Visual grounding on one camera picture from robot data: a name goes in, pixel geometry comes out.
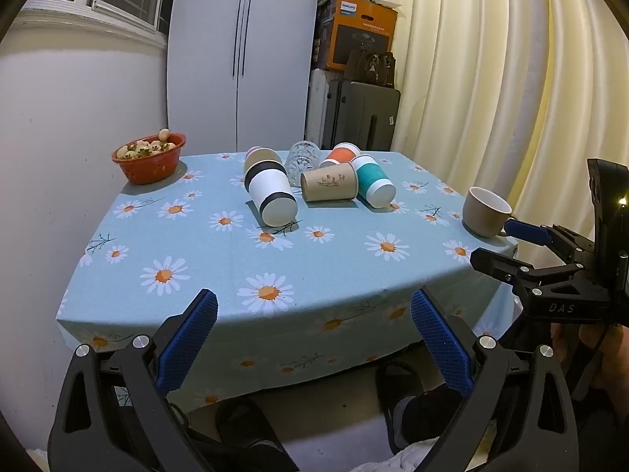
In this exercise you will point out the beige ceramic mug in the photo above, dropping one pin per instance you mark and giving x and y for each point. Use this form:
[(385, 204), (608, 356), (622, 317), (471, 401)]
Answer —
[(484, 214)]

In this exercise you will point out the blue daisy print tablecloth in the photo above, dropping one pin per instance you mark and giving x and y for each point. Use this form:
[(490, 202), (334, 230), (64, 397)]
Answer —
[(319, 265)]

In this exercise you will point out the white cloth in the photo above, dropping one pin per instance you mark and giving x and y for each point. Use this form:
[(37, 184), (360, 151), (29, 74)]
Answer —
[(383, 459)]

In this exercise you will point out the pale round food pieces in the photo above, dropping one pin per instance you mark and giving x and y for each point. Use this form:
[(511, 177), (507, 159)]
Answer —
[(147, 147)]

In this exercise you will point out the dark brown handbag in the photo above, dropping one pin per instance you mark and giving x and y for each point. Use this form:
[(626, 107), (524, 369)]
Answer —
[(371, 66)]

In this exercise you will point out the teal and white cup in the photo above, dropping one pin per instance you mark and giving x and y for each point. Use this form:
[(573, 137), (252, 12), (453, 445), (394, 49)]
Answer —
[(371, 177)]

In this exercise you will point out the clear cut glass tumbler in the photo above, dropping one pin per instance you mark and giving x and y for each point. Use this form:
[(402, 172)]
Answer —
[(300, 162)]

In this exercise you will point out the black slipper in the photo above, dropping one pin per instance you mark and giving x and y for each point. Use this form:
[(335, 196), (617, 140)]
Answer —
[(245, 427), (393, 388)]

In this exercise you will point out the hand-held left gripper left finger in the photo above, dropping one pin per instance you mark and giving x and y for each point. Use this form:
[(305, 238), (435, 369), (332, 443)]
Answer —
[(189, 339)]

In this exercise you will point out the white cup with black bands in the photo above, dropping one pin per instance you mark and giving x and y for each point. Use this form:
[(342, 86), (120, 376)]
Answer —
[(270, 191)]

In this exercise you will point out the orange and black cardboard box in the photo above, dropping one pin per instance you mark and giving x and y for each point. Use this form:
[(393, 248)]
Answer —
[(363, 29)]

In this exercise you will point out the white suitcase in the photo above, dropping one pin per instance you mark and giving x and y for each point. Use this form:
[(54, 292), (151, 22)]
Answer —
[(314, 108)]

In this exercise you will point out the pink and beige cup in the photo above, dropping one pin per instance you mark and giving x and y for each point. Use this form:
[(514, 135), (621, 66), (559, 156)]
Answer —
[(260, 155)]

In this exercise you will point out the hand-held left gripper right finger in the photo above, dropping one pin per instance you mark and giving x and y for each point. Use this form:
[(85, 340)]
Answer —
[(440, 341)]

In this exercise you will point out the dark grey suitcase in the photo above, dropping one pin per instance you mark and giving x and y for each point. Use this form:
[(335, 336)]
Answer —
[(358, 118)]

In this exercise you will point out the white refrigerator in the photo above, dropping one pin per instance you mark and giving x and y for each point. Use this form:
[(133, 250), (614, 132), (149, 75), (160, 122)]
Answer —
[(206, 59)]

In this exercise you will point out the red colander bowl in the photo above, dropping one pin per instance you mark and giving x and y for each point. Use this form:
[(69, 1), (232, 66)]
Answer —
[(147, 167)]

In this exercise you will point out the person's right hand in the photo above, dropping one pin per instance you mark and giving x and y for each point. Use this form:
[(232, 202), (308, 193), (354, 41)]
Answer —
[(615, 354)]

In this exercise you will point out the brown paper cup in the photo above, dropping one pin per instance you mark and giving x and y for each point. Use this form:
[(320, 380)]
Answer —
[(329, 182)]

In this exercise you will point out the cream curtain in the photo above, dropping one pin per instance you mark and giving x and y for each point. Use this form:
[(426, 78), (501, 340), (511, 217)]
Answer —
[(491, 83)]

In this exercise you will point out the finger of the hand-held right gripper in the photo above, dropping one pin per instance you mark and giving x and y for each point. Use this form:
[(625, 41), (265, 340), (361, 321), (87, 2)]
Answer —
[(496, 263), (526, 232)]

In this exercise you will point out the orange and white cup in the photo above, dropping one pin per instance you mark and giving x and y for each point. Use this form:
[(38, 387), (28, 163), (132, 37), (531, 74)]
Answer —
[(339, 153)]

